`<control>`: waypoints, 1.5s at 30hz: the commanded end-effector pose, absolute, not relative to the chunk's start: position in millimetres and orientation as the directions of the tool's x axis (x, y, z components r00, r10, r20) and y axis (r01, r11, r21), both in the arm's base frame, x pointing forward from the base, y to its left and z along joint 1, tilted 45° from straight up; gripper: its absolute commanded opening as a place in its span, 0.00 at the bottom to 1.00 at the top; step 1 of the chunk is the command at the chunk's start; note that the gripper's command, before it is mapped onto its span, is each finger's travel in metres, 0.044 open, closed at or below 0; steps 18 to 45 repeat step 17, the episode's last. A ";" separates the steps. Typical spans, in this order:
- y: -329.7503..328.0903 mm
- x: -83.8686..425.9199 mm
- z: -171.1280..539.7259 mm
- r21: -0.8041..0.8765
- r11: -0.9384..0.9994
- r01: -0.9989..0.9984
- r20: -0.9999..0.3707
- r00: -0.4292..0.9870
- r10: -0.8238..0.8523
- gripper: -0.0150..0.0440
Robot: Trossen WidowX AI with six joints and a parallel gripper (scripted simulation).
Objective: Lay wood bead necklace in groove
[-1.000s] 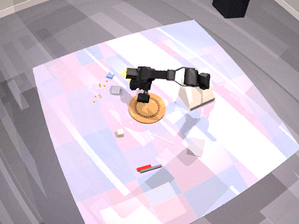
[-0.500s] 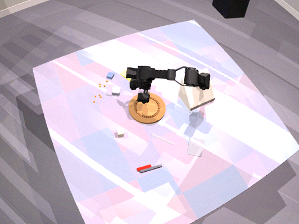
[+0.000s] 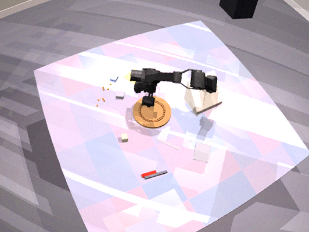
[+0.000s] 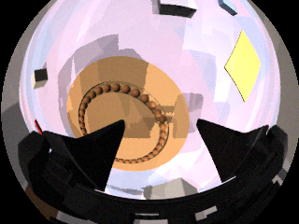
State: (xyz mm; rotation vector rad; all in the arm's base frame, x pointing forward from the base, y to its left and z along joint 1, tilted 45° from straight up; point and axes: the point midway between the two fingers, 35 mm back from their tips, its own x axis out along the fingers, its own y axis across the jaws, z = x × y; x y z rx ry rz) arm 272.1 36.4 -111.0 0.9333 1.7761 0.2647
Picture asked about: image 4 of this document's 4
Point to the round tan wooden board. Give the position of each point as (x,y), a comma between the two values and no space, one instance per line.
(141,127)

